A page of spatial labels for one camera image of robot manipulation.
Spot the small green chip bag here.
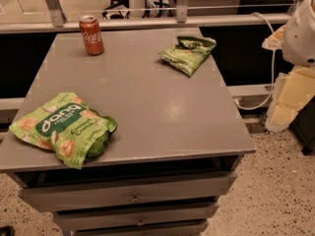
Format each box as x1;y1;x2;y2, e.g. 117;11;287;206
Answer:
158;35;217;77

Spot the large green dang chip bag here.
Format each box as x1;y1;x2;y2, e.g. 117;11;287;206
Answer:
9;92;117;169

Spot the drawer with knob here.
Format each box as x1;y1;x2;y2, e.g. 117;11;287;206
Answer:
54;202;220;231
20;172;237;212

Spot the white cable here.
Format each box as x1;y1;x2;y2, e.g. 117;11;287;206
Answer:
233;12;278;111

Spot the middle drawer with knob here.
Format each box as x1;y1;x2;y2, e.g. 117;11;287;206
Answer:
54;202;220;231

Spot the red coke can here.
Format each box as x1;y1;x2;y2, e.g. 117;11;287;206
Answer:
79;16;104;55

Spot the bottom drawer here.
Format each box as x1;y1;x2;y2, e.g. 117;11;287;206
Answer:
76;219;208;236

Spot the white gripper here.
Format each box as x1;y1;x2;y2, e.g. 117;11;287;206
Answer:
262;3;315;133

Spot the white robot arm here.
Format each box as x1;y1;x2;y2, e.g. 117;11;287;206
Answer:
262;0;315;132

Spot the metal railing frame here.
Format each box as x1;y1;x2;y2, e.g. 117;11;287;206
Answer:
0;0;302;33

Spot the top drawer with knob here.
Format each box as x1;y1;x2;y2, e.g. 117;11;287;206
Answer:
20;172;237;212

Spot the grey drawer cabinet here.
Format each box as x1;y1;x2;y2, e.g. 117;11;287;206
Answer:
0;27;257;236

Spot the black office chair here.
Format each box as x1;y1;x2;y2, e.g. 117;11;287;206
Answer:
101;0;131;20

